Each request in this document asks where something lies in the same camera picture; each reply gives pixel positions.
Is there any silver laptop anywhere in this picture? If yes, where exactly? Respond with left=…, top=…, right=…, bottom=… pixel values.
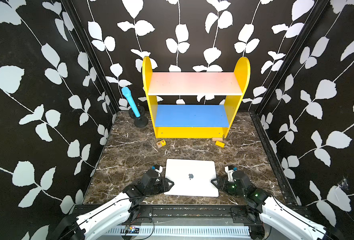
left=164, top=159, right=219, bottom=198

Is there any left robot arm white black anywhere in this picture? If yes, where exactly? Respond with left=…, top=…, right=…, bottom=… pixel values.
left=49, top=166, right=174, bottom=240

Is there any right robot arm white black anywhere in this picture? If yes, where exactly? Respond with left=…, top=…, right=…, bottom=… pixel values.
left=211, top=169, right=344, bottom=240

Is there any small wooden letter block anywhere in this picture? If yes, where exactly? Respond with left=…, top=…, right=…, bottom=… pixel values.
left=156, top=140, right=166, bottom=148

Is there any yellow toy block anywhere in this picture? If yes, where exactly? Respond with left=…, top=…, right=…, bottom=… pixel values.
left=215, top=141, right=225, bottom=148

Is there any tan wooden block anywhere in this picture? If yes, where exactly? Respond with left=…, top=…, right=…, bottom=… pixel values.
left=212, top=138, right=224, bottom=142

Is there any small circuit board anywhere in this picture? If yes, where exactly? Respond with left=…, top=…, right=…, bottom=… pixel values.
left=121, top=226, right=140, bottom=235

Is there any blue microphone on black stand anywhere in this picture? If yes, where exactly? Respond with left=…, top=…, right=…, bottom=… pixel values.
left=122, top=87, right=148, bottom=128

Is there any yellow shelf with blue board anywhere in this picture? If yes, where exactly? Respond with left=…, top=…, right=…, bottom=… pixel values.
left=142, top=57, right=251, bottom=139

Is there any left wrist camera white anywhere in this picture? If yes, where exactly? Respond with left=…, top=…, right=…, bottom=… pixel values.
left=151, top=165, right=163, bottom=174

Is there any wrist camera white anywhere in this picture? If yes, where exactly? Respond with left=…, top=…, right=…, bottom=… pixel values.
left=151, top=165, right=163, bottom=174
left=225, top=165, right=238, bottom=183

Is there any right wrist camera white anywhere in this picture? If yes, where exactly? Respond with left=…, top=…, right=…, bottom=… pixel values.
left=225, top=165, right=238, bottom=183

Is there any black front mounting rail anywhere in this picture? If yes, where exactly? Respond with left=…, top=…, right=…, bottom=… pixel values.
left=134, top=204, right=249, bottom=224

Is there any white slotted cable duct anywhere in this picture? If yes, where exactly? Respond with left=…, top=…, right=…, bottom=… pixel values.
left=104, top=226, right=250, bottom=238

